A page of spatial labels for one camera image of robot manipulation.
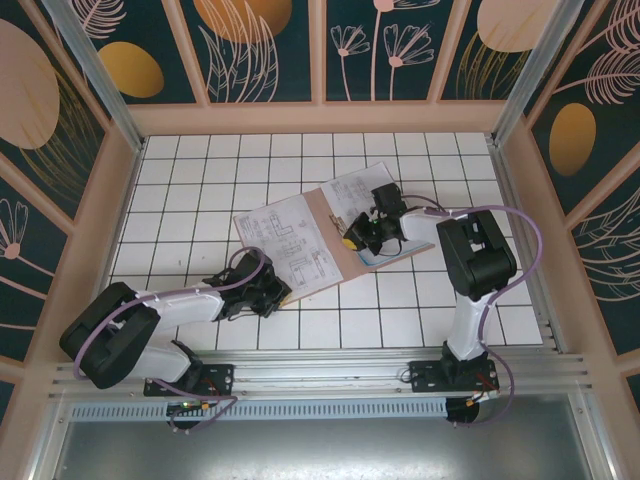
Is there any brown cardboard folder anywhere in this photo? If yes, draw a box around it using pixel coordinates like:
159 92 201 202
284 187 436 304

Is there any small green-lit circuit board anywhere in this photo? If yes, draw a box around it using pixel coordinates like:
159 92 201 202
167 399 211 416

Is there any grey sheet metal plate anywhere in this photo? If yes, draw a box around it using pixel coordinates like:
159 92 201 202
54 392 596 480

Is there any aluminium mounting rail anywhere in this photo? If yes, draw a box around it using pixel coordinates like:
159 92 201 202
49 349 594 401

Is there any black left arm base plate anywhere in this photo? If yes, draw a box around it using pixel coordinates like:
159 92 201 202
143 363 236 396

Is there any grey slotted cable duct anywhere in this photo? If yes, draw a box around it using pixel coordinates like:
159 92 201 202
67 398 449 421

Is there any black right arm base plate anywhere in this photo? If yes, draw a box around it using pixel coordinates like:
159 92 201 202
408 358 501 396

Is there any aluminium side rail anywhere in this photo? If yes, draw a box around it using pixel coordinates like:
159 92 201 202
487 134 569 356

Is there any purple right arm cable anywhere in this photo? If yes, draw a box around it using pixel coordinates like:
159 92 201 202
404 194 544 427

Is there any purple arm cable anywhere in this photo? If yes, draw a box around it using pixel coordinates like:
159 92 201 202
404 194 544 427
72 247 240 434

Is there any aluminium frame post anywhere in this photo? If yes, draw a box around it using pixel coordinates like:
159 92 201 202
489 0 594 146
42 0 146 154

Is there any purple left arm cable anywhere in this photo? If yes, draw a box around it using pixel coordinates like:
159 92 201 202
72 247 240 434

